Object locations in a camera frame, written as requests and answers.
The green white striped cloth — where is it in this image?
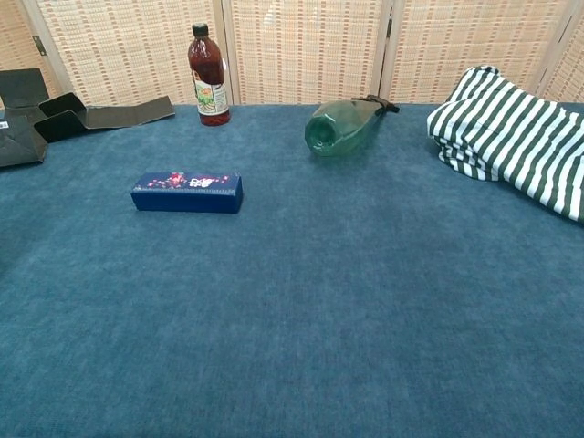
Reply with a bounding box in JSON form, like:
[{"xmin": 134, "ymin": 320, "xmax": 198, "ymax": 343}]
[{"xmin": 426, "ymin": 65, "xmax": 584, "ymax": 224}]

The dark red juice bottle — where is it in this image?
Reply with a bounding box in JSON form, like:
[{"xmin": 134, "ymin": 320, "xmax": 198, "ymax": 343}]
[{"xmin": 187, "ymin": 23, "xmax": 232, "ymax": 127}]

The black unfolded cardboard box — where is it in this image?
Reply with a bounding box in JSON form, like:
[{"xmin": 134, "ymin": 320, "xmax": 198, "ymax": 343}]
[{"xmin": 0, "ymin": 68, "xmax": 176, "ymax": 169}]

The green glass vase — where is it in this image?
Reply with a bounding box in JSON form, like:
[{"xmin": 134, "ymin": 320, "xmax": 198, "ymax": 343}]
[{"xmin": 304, "ymin": 94, "xmax": 401, "ymax": 160}]

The blue felt table cover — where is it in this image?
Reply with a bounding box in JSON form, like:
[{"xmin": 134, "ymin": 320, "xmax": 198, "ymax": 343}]
[{"xmin": 0, "ymin": 103, "xmax": 584, "ymax": 438}]

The bamboo folding screen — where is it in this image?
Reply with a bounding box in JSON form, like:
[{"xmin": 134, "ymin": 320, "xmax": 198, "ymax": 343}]
[{"xmin": 0, "ymin": 0, "xmax": 584, "ymax": 110}]

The blue glasses case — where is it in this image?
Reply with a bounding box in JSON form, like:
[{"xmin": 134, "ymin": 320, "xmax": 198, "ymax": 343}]
[{"xmin": 130, "ymin": 171, "xmax": 245, "ymax": 214}]

